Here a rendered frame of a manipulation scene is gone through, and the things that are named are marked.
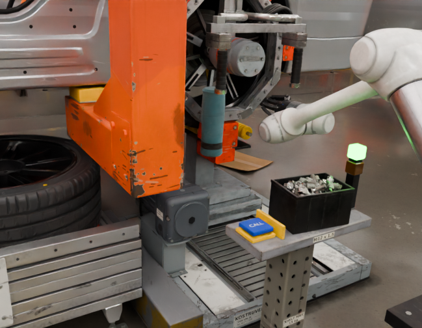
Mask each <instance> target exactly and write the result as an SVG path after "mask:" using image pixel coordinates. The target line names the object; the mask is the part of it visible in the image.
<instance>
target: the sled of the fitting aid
mask: <svg viewBox="0 0 422 328"><path fill-rule="evenodd" d="M139 202H140V200H139V199H138V198H136V199H135V204H136V205H137V206H138V207H139ZM262 202H263V199H262V198H261V197H259V196H258V195H256V194H255V193H253V192H252V191H251V194H250V196H247V197H242V198H237V199H233V200H228V201H224V202H219V203H216V204H210V205H209V224H208V226H211V225H216V224H219V223H224V222H227V221H231V220H234V219H239V218H242V217H247V216H250V215H255V214H256V212H257V210H258V209H260V210H262ZM142 211H143V212H144V213H149V212H151V211H150V210H149V209H148V208H147V207H145V205H143V204H142Z"/></svg>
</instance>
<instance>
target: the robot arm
mask: <svg viewBox="0 0 422 328"><path fill-rule="evenodd" d="M350 67H351V69H352V71H353V73H354V74H355V75H356V76H357V77H358V78H360V79H361V80H362V81H360V82H358V83H355V84H353V85H351V86H349V87H347V88H345V89H343V90H340V91H338V92H336V93H333V94H331V95H329V96H327V97H325V98H323V99H321V100H318V101H316V102H313V103H311V104H305V103H300V102H296V101H294V102H291V101H290V99H291V98H290V96H289V95H288V94H286V95H270V98H264V99H263V101H262V102H261V103H260V106H261V108H262V110H263V111H264V112H265V113H266V114H268V117H267V118H265V119H264V120H263V121H262V122H261V124H260V126H259V133H260V135H261V138H262V139H263V140H264V141H265V142H267V143H271V144H278V143H283V142H286V141H290V140H292V139H296V138H297V137H299V136H301V135H314V134H317V135H322V134H327V133H330V132H331V131H332V129H333V127H334V123H335V120H334V115H333V114H332V112H334V111H337V110H340V109H342V108H344V107H347V106H350V105H352V104H355V103H358V102H360V101H362V100H365V99H368V98H370V97H372V96H375V95H377V94H379V95H380V97H381V98H382V99H384V100H386V101H387V102H391V104H392V106H393V108H394V111H395V113H396V115H397V117H398V119H399V121H400V123H401V125H402V127H403V129H404V131H405V134H406V136H407V138H408V140H409V141H410V144H411V145H412V148H413V149H414V152H415V154H416V156H417V158H418V160H419V162H420V164H421V166H422V30H413V29H409V28H387V29H379V30H376V31H373V32H370V33H368V34H366V35H365V36H364V37H363V38H361V39H359V41H357V42H356V43H355V44H354V45H353V47H352V49H351V52H350ZM271 104H272V105H271ZM266 108H267V109H270V110H273V111H274V114H273V113H271V112H270V111H268V110H267V109H266Z"/></svg>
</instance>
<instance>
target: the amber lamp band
mask: <svg viewBox="0 0 422 328"><path fill-rule="evenodd" d="M363 165H364V162H360V163H354V162H351V161H349V160H347V162H346V167H345V172H347V173H349V174H351V175H353V176H356V175H359V174H362V172H363Z"/></svg>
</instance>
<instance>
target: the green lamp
mask: <svg viewBox="0 0 422 328"><path fill-rule="evenodd" d="M366 150H367V147H366V146H363V145H360V144H350V145H349V149H348V154H347V156H348V157H349V158H352V159H355V160H360V159H364V158H365V154H366Z"/></svg>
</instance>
